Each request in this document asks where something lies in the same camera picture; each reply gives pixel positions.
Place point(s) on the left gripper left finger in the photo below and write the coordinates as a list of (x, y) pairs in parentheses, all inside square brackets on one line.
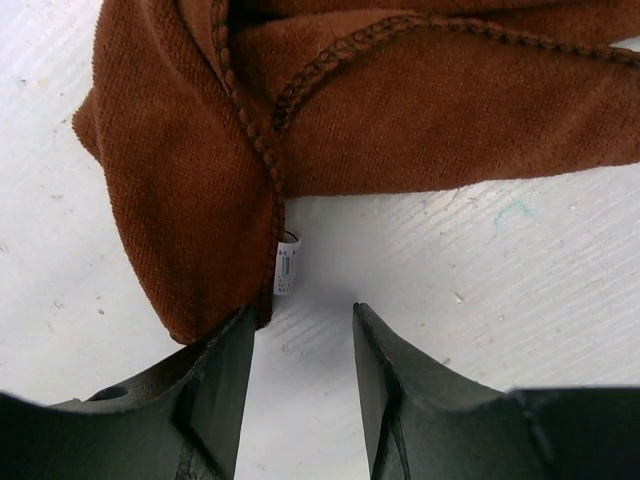
[(179, 419)]

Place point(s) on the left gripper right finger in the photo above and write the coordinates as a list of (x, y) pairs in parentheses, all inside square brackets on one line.
[(422, 420)]

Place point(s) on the brown towel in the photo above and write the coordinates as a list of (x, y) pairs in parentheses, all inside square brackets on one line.
[(207, 116)]

